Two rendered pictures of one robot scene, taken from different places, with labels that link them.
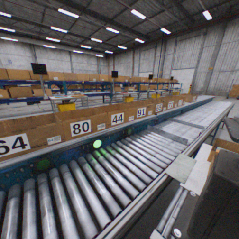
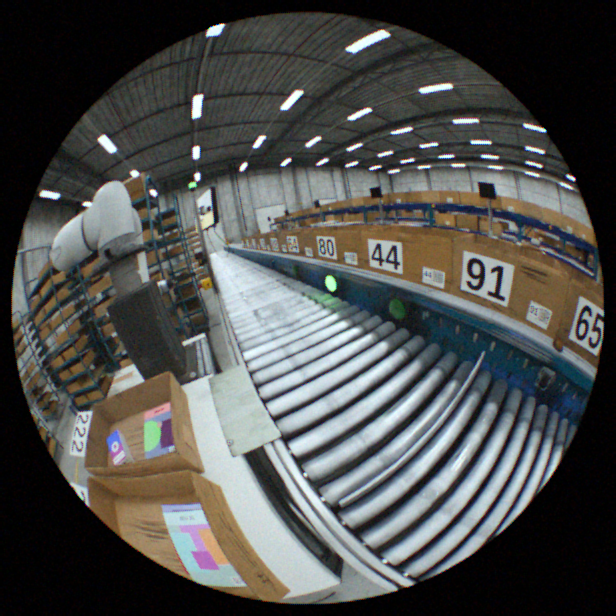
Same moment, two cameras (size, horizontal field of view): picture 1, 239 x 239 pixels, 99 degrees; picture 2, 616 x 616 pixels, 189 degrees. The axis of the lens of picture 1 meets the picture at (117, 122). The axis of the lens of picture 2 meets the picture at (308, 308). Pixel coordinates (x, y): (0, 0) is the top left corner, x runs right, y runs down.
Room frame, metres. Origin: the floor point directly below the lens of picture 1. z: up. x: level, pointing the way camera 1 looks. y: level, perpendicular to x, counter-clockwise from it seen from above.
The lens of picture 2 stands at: (0.87, -0.71, 1.12)
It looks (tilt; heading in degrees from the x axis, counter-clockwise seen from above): 25 degrees down; 105
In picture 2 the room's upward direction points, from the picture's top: 11 degrees counter-clockwise
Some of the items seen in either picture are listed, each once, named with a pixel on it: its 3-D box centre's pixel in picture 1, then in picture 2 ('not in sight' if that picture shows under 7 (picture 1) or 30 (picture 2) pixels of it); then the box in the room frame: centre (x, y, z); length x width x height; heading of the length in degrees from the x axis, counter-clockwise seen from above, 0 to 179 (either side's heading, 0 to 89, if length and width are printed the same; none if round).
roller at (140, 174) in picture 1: (124, 161); (298, 326); (0.65, -0.06, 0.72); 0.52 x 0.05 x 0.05; 39
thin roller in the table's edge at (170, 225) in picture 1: (177, 210); (199, 357); (0.31, -0.29, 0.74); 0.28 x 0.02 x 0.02; 133
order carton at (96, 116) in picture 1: (82, 121); (356, 243); (0.91, 0.34, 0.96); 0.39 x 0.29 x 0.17; 129
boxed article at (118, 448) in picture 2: not in sight; (119, 450); (0.30, -0.79, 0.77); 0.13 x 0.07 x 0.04; 161
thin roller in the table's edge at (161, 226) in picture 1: (172, 206); (205, 355); (0.32, -0.27, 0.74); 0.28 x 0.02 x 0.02; 133
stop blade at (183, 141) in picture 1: (164, 134); (437, 425); (1.04, -0.53, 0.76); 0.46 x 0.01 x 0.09; 39
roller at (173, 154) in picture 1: (152, 144); (365, 382); (0.89, -0.36, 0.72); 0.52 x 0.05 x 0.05; 39
